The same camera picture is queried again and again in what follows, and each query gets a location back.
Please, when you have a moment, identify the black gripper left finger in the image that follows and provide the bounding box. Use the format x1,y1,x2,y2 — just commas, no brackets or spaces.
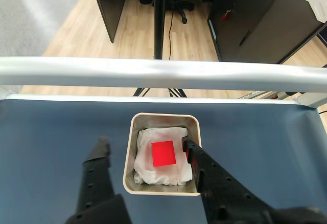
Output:
65,135,132,224

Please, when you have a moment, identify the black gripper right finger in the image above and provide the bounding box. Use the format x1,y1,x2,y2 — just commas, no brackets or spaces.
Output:
181,139,278,224

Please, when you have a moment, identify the red cube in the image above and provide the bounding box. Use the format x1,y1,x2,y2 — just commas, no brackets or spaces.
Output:
151,140,178,168

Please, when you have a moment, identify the beige square box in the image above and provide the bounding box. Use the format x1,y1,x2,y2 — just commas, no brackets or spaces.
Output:
123,112,203,197

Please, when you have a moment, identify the white crumpled cloth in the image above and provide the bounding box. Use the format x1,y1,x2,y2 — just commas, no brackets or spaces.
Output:
133,126,194,187

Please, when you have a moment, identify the dark grey table mat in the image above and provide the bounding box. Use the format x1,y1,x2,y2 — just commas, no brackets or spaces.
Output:
0,98,327,224

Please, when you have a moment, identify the dark office cabinet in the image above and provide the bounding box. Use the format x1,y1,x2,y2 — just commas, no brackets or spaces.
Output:
207,0,327,65

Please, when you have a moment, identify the black tripod stand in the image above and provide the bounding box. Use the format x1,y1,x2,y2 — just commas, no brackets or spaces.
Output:
132,0,189,98

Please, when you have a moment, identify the red tag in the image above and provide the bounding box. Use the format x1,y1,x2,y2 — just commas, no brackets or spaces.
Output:
220,8,233,22

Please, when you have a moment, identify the dark desk partition panel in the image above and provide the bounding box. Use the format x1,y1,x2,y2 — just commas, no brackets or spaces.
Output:
88,0,134,43

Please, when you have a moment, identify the black office chair base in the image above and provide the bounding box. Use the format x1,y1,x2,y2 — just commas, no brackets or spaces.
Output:
163,0,195,25

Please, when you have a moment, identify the silver metal cart rail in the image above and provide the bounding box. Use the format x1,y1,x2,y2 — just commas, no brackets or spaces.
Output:
0,56,327,92

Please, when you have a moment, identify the black floor cable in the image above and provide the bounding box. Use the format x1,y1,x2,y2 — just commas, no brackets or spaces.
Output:
167,0,177,60

